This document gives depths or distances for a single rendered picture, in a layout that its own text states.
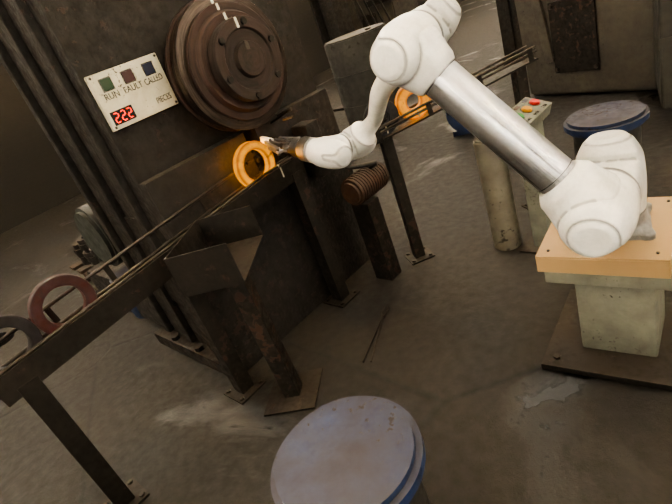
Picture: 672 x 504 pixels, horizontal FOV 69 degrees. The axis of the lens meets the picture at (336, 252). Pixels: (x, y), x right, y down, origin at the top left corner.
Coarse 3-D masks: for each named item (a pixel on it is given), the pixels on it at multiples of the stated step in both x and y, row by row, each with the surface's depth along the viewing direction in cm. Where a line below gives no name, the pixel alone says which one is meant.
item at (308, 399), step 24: (216, 216) 162; (240, 216) 161; (192, 240) 158; (216, 240) 166; (240, 240) 165; (168, 264) 142; (192, 264) 141; (216, 264) 140; (240, 264) 152; (192, 288) 145; (216, 288) 144; (240, 288) 159; (264, 312) 167; (264, 336) 168; (288, 360) 177; (288, 384) 178; (312, 384) 183; (288, 408) 176; (312, 408) 172
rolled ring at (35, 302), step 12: (60, 276) 143; (72, 276) 145; (36, 288) 140; (48, 288) 141; (84, 288) 148; (36, 300) 139; (84, 300) 150; (36, 312) 139; (36, 324) 140; (48, 324) 142; (60, 324) 145
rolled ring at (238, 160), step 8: (248, 144) 185; (256, 144) 188; (264, 144) 191; (240, 152) 183; (264, 152) 191; (240, 160) 183; (264, 160) 195; (272, 160) 194; (240, 168) 184; (264, 168) 196; (240, 176) 184; (248, 176) 187; (264, 176) 193; (248, 184) 187
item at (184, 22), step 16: (208, 0) 166; (224, 0) 170; (240, 0) 174; (192, 16) 162; (176, 32) 159; (272, 32) 185; (176, 48) 159; (176, 64) 161; (176, 80) 166; (192, 80) 164; (192, 96) 165; (208, 112) 169; (272, 112) 189; (240, 128) 179
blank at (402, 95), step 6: (402, 90) 205; (396, 96) 207; (402, 96) 206; (408, 96) 206; (420, 96) 207; (426, 96) 208; (396, 102) 207; (402, 102) 207; (420, 102) 209; (402, 108) 208; (408, 108) 208; (420, 108) 209; (408, 114) 209; (420, 114) 210
